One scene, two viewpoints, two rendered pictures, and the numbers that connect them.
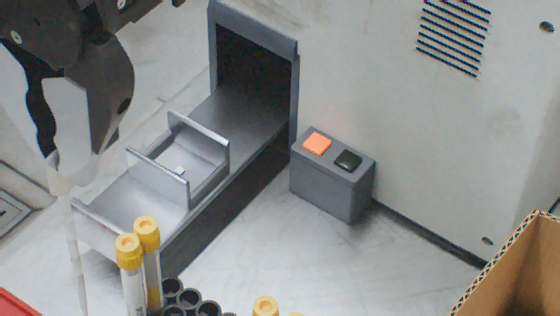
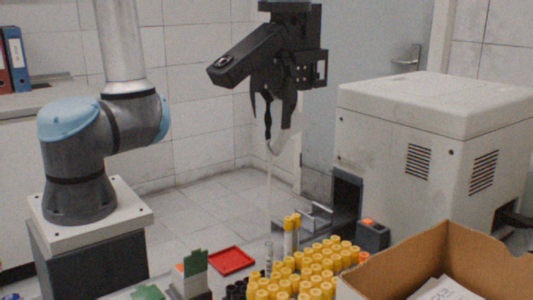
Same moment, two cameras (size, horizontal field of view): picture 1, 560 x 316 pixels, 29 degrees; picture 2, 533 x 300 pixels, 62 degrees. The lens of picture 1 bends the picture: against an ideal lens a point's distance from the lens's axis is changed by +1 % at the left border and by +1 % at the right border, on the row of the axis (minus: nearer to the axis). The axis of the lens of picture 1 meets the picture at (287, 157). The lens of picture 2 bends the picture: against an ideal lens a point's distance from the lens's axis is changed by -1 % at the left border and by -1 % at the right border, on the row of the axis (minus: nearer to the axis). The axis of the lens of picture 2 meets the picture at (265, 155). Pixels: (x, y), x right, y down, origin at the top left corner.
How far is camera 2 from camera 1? 0.31 m
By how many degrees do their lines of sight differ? 32
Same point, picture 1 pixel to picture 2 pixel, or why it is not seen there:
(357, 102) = (383, 201)
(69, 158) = (274, 136)
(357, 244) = not seen: hidden behind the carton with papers
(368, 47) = (388, 175)
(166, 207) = (305, 232)
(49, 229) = (262, 240)
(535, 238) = (447, 233)
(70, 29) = (281, 72)
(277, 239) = not seen: hidden behind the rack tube
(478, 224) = not seen: hidden behind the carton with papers
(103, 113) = (286, 107)
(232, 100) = (337, 209)
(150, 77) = (304, 117)
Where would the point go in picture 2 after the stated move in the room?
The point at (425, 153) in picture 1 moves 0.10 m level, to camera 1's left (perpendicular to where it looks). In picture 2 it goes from (408, 221) to (353, 212)
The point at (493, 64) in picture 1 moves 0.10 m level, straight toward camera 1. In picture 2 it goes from (433, 172) to (416, 194)
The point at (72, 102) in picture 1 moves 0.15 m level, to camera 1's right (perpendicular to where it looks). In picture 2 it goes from (278, 108) to (393, 117)
